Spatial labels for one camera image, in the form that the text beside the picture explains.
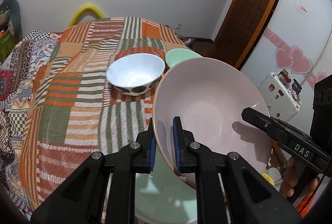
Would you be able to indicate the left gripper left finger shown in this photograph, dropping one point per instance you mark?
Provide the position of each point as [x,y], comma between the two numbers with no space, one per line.
[102,188]

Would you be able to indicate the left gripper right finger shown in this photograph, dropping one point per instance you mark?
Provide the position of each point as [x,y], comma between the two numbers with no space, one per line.
[228,188]

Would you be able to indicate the large pink bowl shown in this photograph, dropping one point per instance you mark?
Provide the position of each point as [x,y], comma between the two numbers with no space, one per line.
[209,96]

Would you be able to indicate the small mint green bowl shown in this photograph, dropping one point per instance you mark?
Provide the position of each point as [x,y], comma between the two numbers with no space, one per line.
[178,55]

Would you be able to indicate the person's right hand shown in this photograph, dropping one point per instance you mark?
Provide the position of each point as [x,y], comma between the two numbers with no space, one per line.
[290,181]

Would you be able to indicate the white suitcase with stickers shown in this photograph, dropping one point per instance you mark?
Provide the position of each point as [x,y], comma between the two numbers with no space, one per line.
[281,95]

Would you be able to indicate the large mint green plate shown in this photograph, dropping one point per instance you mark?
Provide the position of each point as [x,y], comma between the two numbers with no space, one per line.
[163,198]

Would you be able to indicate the white bowl with dark spots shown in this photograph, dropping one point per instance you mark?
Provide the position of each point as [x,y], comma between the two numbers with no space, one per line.
[135,74]

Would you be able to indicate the patterned ethnic quilt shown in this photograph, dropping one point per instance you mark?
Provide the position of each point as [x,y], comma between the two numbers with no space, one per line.
[18,72]

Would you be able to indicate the brown wooden door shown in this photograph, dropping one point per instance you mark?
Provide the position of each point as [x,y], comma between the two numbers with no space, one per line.
[240,28]

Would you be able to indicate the yellow curved tube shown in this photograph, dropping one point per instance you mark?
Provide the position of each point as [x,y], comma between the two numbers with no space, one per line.
[92,10]

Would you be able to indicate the grey-green plush toy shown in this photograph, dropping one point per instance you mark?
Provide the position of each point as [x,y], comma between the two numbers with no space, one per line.
[11,17]

